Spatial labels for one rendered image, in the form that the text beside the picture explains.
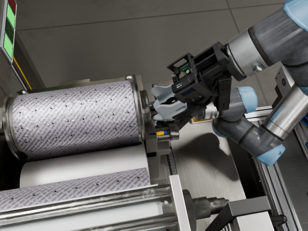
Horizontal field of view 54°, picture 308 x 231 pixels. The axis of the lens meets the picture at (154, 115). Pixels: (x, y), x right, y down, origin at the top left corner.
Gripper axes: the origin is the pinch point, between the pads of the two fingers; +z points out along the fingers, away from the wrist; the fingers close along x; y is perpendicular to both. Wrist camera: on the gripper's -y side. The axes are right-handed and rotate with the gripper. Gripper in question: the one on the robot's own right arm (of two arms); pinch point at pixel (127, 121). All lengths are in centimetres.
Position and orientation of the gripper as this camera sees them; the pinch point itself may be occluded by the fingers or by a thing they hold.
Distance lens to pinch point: 83.5
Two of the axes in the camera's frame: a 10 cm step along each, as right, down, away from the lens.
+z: -9.9, 1.5, -0.9
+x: 1.7, 8.5, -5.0
